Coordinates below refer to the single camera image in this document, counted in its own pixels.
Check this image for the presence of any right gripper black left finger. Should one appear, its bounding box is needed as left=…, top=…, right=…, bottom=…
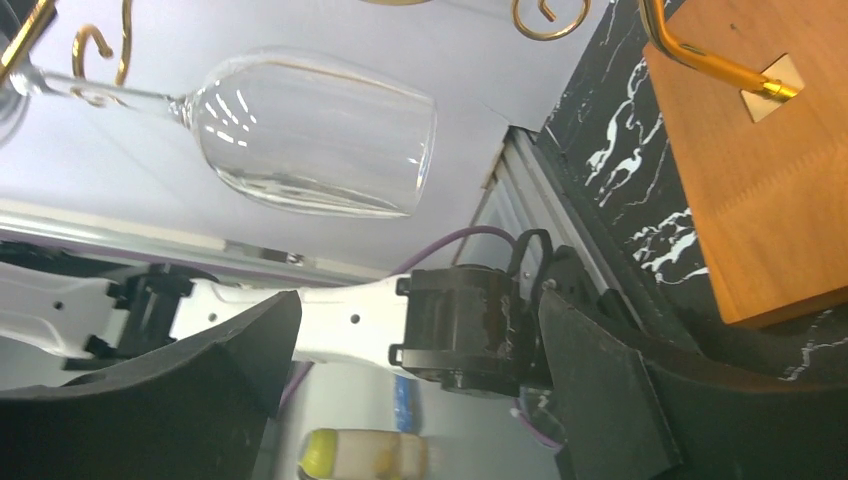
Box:
left=1, top=291, right=302, bottom=479

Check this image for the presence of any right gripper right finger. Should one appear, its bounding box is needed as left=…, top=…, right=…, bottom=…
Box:
left=539, top=292, right=847, bottom=479

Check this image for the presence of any clear wine glass front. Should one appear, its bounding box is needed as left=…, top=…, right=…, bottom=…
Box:
left=2, top=47, right=437, bottom=219

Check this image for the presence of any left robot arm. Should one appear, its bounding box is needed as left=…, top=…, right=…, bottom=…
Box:
left=1, top=234, right=550, bottom=397

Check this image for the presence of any yellow white bottle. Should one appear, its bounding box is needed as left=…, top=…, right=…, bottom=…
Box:
left=297, top=428, right=430, bottom=480

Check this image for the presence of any aluminium base frame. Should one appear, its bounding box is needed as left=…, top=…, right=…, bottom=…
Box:
left=1, top=130, right=617, bottom=292

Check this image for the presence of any gold wire rack wooden base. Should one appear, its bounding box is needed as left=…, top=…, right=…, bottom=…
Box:
left=0, top=0, right=848, bottom=329

